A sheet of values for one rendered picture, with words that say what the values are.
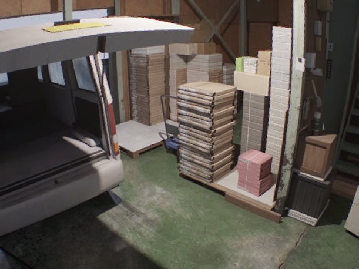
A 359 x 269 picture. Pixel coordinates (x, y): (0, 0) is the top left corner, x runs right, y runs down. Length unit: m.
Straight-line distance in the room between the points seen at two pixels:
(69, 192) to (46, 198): 0.23
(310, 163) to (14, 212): 2.57
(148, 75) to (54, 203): 2.81
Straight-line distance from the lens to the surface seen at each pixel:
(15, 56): 1.11
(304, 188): 2.72
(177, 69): 4.78
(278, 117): 3.00
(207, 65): 4.60
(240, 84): 3.17
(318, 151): 2.55
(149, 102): 4.71
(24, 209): 2.45
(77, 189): 2.55
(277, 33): 2.89
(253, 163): 2.87
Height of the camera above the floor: 1.77
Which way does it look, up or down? 22 degrees down
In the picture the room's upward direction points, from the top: 1 degrees counter-clockwise
